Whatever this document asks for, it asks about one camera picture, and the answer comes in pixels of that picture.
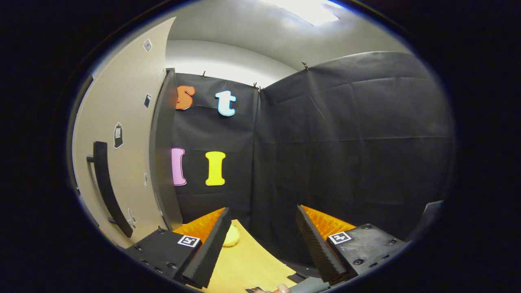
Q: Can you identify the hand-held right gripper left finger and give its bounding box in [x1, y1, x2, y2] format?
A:
[124, 207, 232, 289]

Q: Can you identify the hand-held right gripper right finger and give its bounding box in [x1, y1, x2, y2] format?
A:
[295, 205, 409, 285]

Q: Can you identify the black cabinet door handle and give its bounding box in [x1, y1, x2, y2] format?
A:
[86, 141, 134, 238]

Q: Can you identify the beige cabinet door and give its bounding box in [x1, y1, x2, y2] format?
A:
[71, 16, 176, 249]

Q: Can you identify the small yellow object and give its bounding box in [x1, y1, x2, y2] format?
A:
[222, 225, 241, 247]

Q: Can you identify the black backdrop cloth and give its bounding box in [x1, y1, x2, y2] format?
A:
[171, 51, 455, 265]

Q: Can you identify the black office chair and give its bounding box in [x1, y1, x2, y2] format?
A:
[407, 199, 444, 243]

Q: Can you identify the long ceiling light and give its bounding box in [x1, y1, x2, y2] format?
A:
[260, 0, 340, 26]

